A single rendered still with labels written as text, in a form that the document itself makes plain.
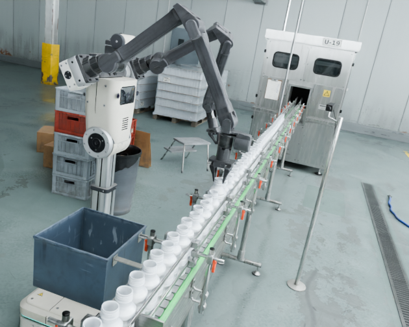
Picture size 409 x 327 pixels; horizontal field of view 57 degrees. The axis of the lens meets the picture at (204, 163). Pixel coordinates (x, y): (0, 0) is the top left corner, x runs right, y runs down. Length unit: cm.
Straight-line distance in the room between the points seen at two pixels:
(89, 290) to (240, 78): 1080
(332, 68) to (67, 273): 527
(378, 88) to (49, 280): 1091
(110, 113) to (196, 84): 639
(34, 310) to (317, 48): 516
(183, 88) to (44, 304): 650
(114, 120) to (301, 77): 465
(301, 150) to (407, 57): 617
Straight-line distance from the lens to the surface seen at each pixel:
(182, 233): 119
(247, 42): 1195
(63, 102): 398
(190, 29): 147
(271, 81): 625
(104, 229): 176
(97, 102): 185
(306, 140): 630
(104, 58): 163
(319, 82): 620
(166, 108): 842
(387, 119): 1192
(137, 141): 518
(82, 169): 404
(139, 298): 97
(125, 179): 368
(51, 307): 232
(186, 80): 822
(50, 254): 155
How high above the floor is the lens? 171
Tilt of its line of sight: 17 degrees down
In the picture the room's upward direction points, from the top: 9 degrees clockwise
